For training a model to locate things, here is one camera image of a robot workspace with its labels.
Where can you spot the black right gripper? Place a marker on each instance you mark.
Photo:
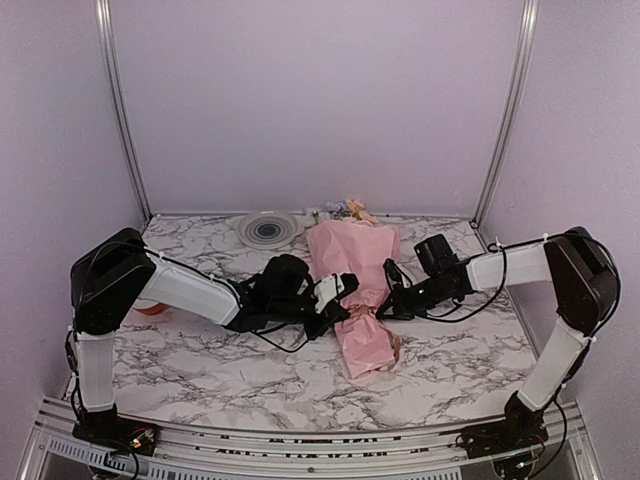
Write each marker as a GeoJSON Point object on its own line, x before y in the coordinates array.
{"type": "Point", "coordinates": [396, 298]}

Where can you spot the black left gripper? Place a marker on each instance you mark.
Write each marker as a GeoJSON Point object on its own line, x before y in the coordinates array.
{"type": "Point", "coordinates": [332, 314]}

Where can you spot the pink wrapping paper sheet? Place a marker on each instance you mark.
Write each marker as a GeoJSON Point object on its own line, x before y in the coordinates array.
{"type": "Point", "coordinates": [343, 247]}

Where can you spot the blue fake flower stem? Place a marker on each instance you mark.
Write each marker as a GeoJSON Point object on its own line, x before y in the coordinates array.
{"type": "Point", "coordinates": [330, 210]}

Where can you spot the beige raffia ribbon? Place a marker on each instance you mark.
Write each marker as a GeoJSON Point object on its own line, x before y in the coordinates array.
{"type": "Point", "coordinates": [377, 347]}

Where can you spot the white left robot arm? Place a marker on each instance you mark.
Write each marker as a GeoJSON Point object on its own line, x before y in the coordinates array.
{"type": "Point", "coordinates": [123, 273]}

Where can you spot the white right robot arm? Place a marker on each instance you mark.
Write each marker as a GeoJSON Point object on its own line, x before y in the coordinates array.
{"type": "Point", "coordinates": [576, 269]}

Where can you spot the striped grey ceramic plate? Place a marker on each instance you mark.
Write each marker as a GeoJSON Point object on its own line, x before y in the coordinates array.
{"type": "Point", "coordinates": [267, 230]}

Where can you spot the white bowl with red outside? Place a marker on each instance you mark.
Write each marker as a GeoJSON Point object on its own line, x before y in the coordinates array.
{"type": "Point", "coordinates": [149, 308]}

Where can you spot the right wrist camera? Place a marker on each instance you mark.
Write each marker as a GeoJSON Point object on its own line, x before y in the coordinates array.
{"type": "Point", "coordinates": [395, 276]}

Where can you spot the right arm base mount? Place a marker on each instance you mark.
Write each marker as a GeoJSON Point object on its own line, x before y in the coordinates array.
{"type": "Point", "coordinates": [520, 428]}

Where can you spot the right aluminium frame post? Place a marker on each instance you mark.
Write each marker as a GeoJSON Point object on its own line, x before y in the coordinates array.
{"type": "Point", "coordinates": [515, 91]}

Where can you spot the aluminium frame post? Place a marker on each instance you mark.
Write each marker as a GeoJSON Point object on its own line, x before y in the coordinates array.
{"type": "Point", "coordinates": [515, 91]}
{"type": "Point", "coordinates": [109, 52]}

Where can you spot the aluminium front rail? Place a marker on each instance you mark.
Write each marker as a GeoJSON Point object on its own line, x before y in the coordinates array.
{"type": "Point", "coordinates": [198, 452]}

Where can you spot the left aluminium frame post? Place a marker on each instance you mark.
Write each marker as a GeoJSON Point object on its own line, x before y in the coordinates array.
{"type": "Point", "coordinates": [109, 52]}

